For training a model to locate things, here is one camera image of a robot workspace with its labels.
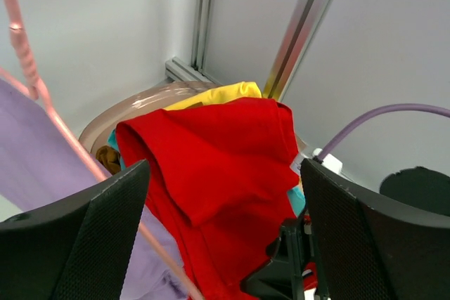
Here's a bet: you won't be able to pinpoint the aluminium frame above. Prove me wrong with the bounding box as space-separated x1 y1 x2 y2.
166 0 330 99

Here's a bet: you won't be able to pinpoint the purple trousers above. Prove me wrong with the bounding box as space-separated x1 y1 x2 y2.
1 81 188 299

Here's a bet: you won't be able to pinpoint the red trousers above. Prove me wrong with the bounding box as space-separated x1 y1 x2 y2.
116 98 299 299

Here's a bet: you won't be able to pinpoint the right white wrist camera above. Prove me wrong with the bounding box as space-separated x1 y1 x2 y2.
290 148 343 176

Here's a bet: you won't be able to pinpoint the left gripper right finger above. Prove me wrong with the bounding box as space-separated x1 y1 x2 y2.
300 159 449 299

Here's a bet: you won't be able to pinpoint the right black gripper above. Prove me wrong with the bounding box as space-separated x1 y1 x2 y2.
244 214 327 299

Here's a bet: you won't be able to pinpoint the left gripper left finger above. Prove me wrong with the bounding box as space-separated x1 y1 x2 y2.
1 160 150 299

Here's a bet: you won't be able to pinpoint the pink translucent plastic basket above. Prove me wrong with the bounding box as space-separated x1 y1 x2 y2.
79 81 219 176

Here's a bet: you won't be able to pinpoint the pink hanger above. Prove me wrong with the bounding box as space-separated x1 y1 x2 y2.
1 0 204 299

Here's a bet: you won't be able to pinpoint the yellow trousers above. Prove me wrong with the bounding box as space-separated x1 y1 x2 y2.
165 81 262 111

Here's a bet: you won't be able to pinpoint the teal trousers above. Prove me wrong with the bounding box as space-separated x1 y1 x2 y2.
107 129 306 216

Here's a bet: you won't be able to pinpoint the brown trousers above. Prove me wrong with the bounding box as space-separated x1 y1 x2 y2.
96 145 122 175

